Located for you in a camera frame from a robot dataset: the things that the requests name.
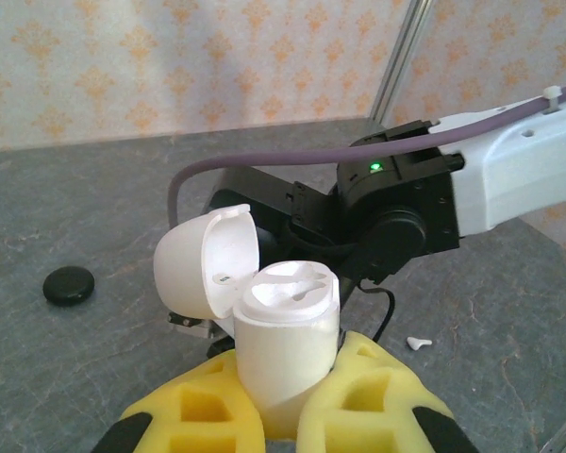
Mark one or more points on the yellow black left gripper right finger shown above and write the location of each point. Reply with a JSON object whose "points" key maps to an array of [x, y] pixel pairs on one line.
{"points": [[372, 406]]}

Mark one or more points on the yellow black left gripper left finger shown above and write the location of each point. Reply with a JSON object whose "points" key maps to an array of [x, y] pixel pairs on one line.
{"points": [[203, 415]]}

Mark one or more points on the white earbud charging case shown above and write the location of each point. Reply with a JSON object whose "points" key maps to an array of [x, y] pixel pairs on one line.
{"points": [[283, 349]]}

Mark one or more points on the black round disc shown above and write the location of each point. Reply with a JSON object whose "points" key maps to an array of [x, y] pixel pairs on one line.
{"points": [[68, 285]]}

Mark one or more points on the aluminium frame post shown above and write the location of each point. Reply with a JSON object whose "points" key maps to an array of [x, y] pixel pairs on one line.
{"points": [[398, 61]]}

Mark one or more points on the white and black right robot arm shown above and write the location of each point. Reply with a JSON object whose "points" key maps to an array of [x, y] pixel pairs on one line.
{"points": [[523, 165]]}

